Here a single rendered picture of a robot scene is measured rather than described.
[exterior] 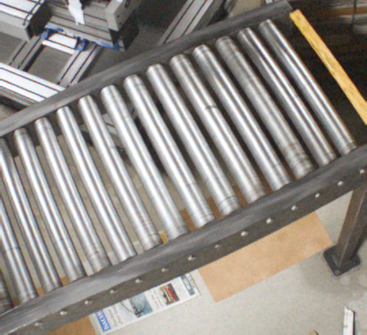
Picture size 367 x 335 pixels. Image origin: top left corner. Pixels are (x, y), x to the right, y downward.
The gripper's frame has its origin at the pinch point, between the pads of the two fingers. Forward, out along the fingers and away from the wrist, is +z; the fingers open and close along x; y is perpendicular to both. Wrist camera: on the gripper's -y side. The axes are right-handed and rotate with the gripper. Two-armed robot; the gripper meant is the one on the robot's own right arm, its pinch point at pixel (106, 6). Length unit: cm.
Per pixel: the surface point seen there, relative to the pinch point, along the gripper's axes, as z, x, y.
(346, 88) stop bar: 27, -49, 36
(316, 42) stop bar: 12, -53, 36
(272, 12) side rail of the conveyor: -4, -52, 38
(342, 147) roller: 38, -38, 40
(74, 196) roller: 7, 19, 46
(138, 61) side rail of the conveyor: -14.1, -15.0, 42.4
